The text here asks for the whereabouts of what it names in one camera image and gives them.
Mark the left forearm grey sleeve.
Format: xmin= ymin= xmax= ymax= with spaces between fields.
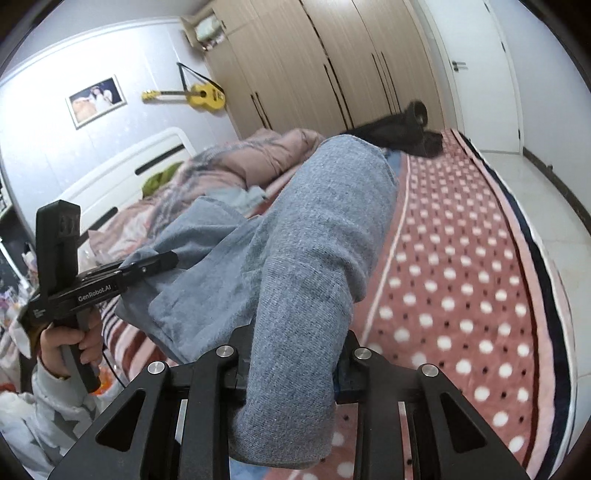
xmin=1 ymin=362 xmax=122 ymax=479

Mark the left hand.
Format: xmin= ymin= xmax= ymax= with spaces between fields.
xmin=40 ymin=308 xmax=103 ymax=378

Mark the white headboard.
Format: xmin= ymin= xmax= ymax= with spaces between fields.
xmin=60 ymin=127 xmax=197 ymax=233

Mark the green cloth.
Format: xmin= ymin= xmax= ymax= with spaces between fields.
xmin=141 ymin=162 xmax=182 ymax=198

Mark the light blue small garment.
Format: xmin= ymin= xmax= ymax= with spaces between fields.
xmin=205 ymin=186 xmax=267 ymax=216

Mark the pink patterned quilt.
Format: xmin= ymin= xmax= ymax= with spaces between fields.
xmin=89 ymin=128 xmax=325 ymax=265

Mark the striped pink fleece blanket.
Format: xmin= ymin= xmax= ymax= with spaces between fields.
xmin=98 ymin=127 xmax=576 ymax=480

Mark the yellow ukulele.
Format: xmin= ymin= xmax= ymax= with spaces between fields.
xmin=141 ymin=83 xmax=226 ymax=111

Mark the light wooden wardrobe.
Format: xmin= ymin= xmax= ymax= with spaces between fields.
xmin=181 ymin=0 xmax=446 ymax=138

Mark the black clothes pile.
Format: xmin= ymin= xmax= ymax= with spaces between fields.
xmin=345 ymin=100 xmax=443 ymax=158

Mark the white door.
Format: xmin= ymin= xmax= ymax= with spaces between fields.
xmin=426 ymin=0 xmax=521 ymax=154

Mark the framed wall photo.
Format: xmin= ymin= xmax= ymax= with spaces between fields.
xmin=66 ymin=76 xmax=126 ymax=130

